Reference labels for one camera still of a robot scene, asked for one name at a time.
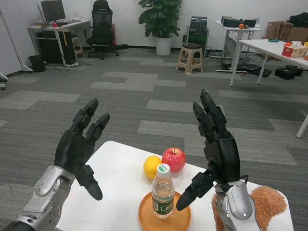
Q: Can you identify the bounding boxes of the red apple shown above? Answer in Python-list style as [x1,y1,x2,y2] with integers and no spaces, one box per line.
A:
[162,147,186,173]

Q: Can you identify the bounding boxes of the white desk with equipment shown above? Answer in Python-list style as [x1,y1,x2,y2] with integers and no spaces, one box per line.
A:
[216,20,262,73]

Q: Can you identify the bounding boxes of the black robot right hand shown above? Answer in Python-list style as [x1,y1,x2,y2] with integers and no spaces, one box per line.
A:
[176,89,241,212]

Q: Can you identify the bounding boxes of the green leafy plant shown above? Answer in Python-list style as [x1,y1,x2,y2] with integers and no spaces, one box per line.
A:
[138,0,183,39]

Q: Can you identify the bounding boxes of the clear plastic water bottle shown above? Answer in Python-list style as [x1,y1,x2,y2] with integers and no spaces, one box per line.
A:
[151,163,175,219]

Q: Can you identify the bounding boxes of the black computer monitor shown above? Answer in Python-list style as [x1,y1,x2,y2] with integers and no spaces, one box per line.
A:
[40,0,66,25]

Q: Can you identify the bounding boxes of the orange tissue box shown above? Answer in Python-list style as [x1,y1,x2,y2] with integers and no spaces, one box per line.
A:
[282,45,308,58]

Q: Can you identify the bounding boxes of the black case on floor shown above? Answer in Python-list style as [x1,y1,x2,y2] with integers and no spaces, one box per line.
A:
[275,65,304,79]

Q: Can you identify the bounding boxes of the brown cardboard boxes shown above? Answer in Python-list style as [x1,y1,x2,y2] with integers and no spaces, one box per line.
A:
[266,21,308,44]

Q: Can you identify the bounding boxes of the white computer desk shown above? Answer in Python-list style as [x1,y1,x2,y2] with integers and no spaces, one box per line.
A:
[27,19,91,65]

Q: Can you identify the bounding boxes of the round orange plate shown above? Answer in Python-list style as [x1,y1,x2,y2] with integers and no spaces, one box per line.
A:
[138,191,192,231]

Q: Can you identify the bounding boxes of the white plant pot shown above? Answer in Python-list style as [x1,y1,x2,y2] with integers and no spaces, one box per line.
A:
[155,36,172,56]

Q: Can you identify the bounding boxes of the white partition board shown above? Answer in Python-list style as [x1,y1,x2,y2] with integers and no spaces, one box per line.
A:
[0,9,33,75]

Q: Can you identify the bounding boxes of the black mesh office chair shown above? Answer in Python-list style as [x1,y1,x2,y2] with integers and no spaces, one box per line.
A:
[83,0,120,60]

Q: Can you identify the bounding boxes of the beige plastic stool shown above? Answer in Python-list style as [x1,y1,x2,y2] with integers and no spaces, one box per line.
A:
[177,43,204,74]

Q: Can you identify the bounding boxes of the black bag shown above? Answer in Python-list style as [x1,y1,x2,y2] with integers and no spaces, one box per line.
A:
[287,12,308,27]

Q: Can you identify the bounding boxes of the black electronic boxes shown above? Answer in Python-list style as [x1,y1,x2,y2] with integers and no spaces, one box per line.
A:
[221,16,257,27]

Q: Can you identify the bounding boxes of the yellow orange fruit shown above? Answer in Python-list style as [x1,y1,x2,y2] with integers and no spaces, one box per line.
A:
[143,155,163,180]

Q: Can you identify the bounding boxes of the white plastic stool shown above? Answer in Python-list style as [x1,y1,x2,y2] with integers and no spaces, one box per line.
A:
[71,36,85,57]

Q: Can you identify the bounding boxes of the black equipment rack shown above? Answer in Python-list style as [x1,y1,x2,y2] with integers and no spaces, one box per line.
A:
[187,16,209,58]

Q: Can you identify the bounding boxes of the brown plush toy bear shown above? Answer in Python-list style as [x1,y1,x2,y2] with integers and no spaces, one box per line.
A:
[211,185,288,231]

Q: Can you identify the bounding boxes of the black computer tower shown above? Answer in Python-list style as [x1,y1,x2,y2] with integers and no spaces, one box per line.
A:
[36,31,75,64]

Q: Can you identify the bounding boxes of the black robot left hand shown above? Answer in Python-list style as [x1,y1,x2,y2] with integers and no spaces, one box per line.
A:
[54,98,111,201]

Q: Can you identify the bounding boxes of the black trash bin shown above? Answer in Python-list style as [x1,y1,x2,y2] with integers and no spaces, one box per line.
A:
[28,54,47,73]

